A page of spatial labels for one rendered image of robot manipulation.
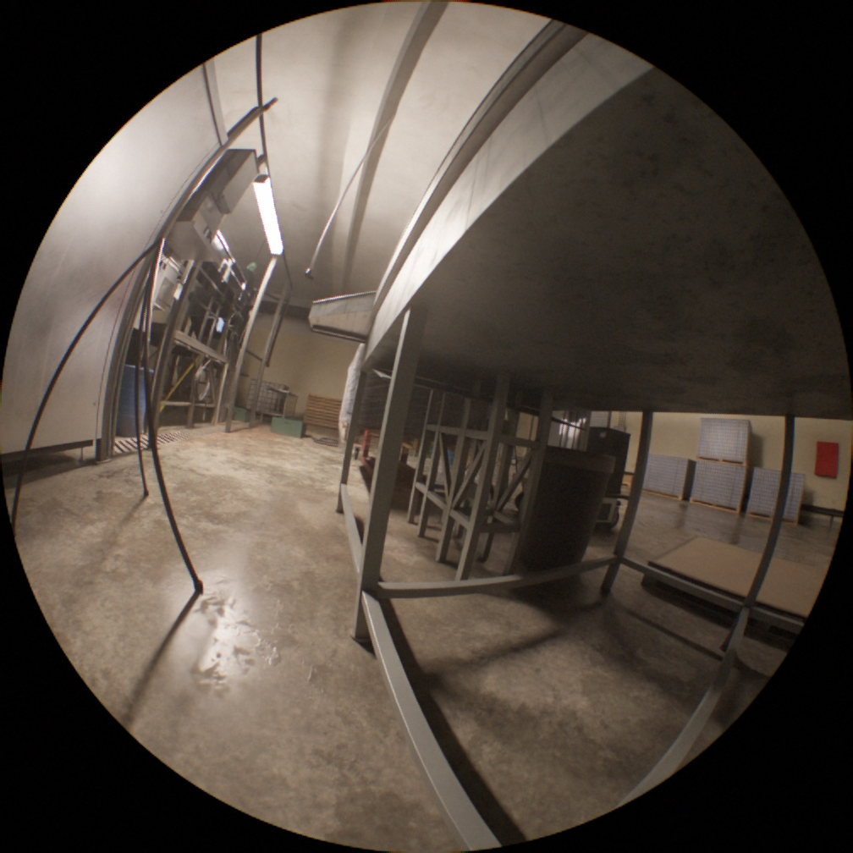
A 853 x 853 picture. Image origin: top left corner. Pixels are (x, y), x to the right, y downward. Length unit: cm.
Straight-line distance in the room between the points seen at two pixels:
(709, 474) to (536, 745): 737
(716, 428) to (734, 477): 126
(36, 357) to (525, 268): 177
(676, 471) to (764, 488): 252
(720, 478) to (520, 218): 752
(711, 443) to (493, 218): 760
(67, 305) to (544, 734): 218
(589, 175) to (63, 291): 178
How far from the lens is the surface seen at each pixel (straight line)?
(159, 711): 67
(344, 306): 151
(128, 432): 294
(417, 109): 474
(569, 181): 31
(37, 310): 164
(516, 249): 40
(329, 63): 480
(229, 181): 242
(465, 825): 40
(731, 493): 764
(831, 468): 930
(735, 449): 766
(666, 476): 801
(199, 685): 68
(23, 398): 165
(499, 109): 56
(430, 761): 42
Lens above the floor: 55
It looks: 1 degrees up
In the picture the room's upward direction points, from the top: 11 degrees clockwise
